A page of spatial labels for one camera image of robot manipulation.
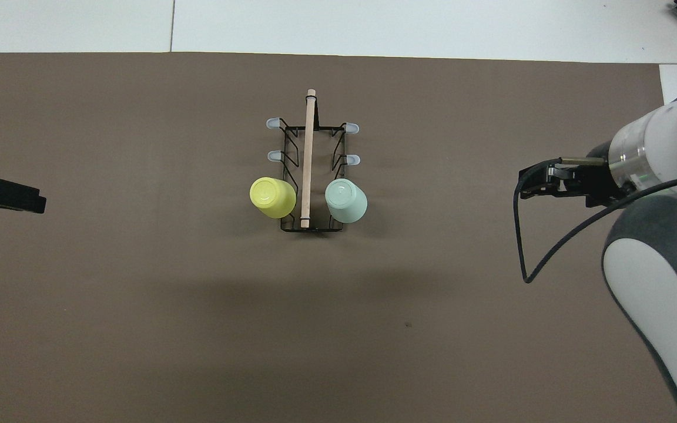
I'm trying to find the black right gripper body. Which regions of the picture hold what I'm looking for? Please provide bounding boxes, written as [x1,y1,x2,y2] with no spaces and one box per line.
[562,143,636,207]

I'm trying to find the pale green plastic cup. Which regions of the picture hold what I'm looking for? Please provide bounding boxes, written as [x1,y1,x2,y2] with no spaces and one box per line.
[324,179,368,223]

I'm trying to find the yellow plastic cup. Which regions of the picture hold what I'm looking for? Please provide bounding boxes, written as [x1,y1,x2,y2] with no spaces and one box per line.
[249,177,297,219]

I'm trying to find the brown table mat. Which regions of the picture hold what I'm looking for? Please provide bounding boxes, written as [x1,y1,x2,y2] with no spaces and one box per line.
[0,52,677,423]

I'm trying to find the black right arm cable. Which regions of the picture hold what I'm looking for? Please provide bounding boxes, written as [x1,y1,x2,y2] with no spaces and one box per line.
[513,156,677,284]

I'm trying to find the black wire cup rack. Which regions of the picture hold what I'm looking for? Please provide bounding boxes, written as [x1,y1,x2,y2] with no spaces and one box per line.
[266,89,360,233]

